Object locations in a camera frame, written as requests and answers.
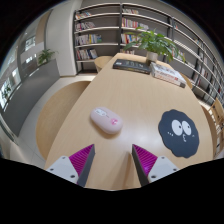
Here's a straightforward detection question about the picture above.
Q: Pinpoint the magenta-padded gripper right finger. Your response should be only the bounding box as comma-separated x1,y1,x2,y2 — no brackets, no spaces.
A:
131,143,180,187

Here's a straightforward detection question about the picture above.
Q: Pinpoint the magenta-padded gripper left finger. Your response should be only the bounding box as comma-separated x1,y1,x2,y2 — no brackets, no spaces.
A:
45,143,96,188

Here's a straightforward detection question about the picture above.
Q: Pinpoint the pink computer mouse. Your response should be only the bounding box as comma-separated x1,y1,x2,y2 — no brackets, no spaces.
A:
90,106,124,135

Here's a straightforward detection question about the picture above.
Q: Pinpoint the dark cartoon-eyed mouse pad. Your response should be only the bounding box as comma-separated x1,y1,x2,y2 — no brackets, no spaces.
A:
157,108,200,159

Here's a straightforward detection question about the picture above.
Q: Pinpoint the tan round-backed chair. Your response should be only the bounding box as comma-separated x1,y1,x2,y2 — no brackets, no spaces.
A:
201,105,218,158
35,80,92,160
181,73,193,90
94,55,114,73

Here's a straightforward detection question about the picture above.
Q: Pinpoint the slatted wooden chair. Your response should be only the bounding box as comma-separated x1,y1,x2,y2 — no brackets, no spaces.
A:
208,97,224,136

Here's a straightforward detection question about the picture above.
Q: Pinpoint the thick red-lettered book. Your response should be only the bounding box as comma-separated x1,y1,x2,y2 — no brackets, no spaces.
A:
150,71,186,89

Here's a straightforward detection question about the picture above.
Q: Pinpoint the white-cover book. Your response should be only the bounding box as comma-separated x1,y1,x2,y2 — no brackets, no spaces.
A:
149,62,188,86

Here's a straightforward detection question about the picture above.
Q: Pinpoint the black hardcover book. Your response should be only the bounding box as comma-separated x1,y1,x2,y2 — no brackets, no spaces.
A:
112,58,153,75

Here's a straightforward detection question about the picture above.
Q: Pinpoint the small green potted plant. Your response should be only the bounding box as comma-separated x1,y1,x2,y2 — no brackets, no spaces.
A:
37,48,57,66

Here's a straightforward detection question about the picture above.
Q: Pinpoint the green plant in white pot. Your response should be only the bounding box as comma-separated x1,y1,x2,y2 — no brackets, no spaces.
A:
123,27,186,66

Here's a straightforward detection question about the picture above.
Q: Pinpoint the grey bookshelf unit with books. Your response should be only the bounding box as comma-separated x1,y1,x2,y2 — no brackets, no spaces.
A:
73,2,224,104

